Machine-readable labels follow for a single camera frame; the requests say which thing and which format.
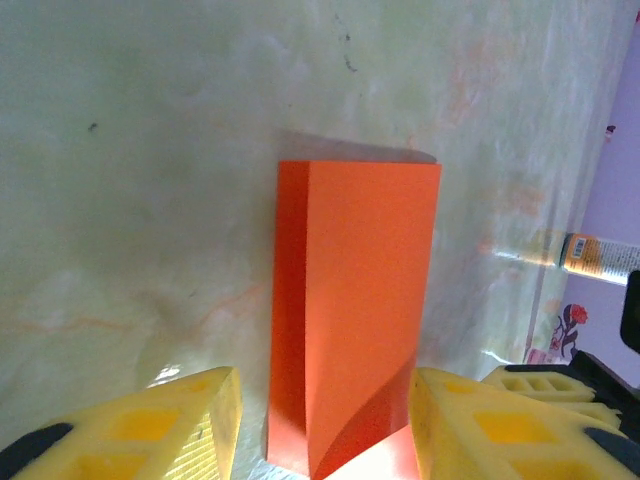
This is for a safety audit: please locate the orange paper sheet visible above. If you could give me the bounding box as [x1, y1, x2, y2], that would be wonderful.
[264, 159, 444, 480]

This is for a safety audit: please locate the bottle with orange cap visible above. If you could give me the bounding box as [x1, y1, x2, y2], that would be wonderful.
[544, 232, 640, 287]

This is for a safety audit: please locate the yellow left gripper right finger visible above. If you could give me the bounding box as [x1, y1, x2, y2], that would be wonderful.
[409, 367, 640, 480]

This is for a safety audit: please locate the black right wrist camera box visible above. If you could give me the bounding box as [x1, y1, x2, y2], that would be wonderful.
[619, 269, 640, 351]

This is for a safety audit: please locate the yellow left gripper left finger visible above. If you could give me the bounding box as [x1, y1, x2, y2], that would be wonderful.
[0, 366, 244, 480]

